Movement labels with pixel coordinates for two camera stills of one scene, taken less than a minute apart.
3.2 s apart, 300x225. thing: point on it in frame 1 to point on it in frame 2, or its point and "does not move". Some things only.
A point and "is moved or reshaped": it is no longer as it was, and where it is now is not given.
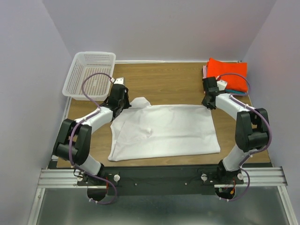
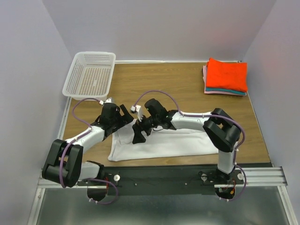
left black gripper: x=128 y=104 to x=125 y=119
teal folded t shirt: x=235 y=91 does not move
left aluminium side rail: x=65 y=116 does not move
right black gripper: x=208 y=106 to x=137 y=129
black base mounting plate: x=159 y=180 does not move
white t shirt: x=144 y=131 is moved or reshaped
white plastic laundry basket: x=97 y=86 does not move
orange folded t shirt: x=216 y=67 does not move
